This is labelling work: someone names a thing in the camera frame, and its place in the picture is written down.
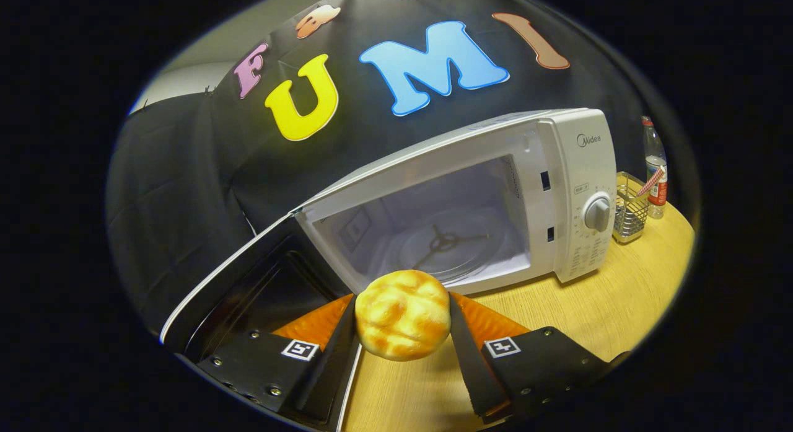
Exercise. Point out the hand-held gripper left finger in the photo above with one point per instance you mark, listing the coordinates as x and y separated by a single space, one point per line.
337 357

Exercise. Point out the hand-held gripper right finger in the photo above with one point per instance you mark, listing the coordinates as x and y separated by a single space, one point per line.
474 370

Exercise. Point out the golden bread bun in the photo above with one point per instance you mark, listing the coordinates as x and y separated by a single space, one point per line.
403 314

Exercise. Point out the white microwave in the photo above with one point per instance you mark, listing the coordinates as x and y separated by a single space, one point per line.
576 171

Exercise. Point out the black backdrop cloth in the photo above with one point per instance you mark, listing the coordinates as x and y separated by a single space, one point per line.
186 171

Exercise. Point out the red white striped straw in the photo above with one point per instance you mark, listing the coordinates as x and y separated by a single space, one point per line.
650 183

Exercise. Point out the clear bottle with red label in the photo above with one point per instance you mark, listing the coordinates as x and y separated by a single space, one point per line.
654 153

